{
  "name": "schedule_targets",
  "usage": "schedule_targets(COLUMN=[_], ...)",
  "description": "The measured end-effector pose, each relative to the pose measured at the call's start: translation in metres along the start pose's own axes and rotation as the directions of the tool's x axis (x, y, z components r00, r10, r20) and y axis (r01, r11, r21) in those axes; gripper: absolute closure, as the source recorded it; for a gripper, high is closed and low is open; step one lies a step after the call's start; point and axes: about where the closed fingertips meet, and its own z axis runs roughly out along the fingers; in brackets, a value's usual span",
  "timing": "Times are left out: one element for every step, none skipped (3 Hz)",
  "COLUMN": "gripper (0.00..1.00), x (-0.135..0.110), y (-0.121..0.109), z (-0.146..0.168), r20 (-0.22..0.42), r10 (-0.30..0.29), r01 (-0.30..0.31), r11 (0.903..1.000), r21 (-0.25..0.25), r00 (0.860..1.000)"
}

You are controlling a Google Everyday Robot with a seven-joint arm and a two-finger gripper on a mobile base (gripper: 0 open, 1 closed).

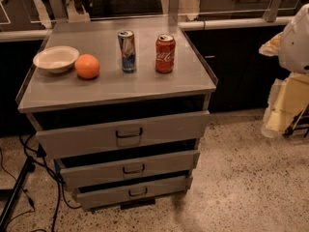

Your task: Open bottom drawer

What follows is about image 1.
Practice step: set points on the blue silver energy drink can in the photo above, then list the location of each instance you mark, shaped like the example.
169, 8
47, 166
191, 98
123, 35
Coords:
127, 47

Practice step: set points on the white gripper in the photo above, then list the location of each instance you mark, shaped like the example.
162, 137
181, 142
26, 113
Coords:
295, 45

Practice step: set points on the grey metal post right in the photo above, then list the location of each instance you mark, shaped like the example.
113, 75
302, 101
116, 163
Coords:
271, 12

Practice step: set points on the black tripod leg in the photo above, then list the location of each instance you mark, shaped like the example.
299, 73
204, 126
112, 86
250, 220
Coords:
12, 194

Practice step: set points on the grey bottom drawer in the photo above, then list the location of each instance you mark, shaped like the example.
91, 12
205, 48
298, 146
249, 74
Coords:
113, 196

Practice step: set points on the yellow wheeled cart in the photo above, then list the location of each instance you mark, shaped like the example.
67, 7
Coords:
299, 123

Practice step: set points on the grey metal drawer cabinet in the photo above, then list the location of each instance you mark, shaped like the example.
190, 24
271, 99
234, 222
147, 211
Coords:
60, 101

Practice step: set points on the grey middle drawer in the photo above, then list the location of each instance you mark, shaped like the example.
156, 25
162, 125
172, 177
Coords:
121, 170

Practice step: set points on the red cola can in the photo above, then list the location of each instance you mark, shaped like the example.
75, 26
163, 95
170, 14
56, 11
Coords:
165, 53

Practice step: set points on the white bowl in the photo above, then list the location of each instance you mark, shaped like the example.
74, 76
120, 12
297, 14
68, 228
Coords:
56, 59

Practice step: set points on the grey top drawer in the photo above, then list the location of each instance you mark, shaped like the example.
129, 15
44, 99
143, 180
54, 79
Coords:
85, 140

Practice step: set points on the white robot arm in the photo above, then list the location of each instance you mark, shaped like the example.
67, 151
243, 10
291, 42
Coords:
291, 46

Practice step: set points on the grey metal post left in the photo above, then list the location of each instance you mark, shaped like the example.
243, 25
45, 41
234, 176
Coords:
58, 10

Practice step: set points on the white horizontal rail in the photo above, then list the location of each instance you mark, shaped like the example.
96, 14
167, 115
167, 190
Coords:
34, 35

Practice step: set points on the orange fruit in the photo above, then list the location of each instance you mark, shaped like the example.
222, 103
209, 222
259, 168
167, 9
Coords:
87, 66

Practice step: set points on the grey metal post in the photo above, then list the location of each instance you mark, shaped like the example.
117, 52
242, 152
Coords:
173, 8
58, 10
271, 12

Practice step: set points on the grey drawer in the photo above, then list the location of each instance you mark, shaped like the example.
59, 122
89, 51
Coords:
85, 140
121, 170
113, 196

